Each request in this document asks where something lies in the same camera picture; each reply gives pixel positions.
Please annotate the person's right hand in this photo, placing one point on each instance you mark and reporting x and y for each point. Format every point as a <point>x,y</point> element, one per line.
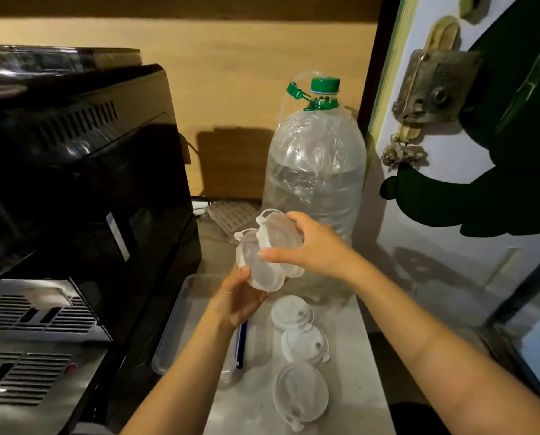
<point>320,253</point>

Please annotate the person's left hand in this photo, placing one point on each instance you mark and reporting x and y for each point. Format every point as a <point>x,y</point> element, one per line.
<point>234,301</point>

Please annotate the clear rectangular plastic tray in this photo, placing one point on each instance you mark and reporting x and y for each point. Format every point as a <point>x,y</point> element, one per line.
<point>193,321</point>

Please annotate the clear plastic lid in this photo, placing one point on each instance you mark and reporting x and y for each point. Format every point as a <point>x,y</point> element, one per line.
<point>301,389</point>

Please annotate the person's left forearm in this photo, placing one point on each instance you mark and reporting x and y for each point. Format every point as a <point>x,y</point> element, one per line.
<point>184,385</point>

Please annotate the person's right forearm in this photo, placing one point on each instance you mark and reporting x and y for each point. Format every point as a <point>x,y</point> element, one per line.
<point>433,348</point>

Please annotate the large clear water bottle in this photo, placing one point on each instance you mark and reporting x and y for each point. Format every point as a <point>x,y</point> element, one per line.
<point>315,176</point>

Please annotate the perforated clear plastic tray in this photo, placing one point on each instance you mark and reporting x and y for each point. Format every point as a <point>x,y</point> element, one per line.
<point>234,217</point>

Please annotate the white door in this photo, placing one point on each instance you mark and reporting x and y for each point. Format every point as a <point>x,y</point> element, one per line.
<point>442,267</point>

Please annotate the green bottle cap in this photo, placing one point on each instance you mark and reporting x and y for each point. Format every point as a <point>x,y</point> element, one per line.
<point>325,86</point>

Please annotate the small red button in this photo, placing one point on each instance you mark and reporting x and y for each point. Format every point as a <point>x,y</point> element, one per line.
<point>71,369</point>

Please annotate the black coffee machine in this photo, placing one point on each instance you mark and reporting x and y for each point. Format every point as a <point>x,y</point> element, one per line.
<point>93,176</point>

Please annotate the green cartoon door sticker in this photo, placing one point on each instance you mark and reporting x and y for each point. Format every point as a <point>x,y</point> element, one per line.
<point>514,190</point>

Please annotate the metal door lock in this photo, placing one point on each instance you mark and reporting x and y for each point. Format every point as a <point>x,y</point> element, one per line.
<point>437,86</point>
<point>442,31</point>

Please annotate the large silver drip tray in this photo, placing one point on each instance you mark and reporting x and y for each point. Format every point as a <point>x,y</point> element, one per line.
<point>34,389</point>

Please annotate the dark framed glass panel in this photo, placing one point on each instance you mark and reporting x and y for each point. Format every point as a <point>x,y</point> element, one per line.
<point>537,344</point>

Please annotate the beige plastic hook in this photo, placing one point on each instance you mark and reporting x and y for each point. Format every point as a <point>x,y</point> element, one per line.
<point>470,4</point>

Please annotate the coffee bean hopper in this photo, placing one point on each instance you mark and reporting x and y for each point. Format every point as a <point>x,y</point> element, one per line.
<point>48,63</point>

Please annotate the dark door frame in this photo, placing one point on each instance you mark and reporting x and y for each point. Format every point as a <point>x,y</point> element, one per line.
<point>378,49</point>

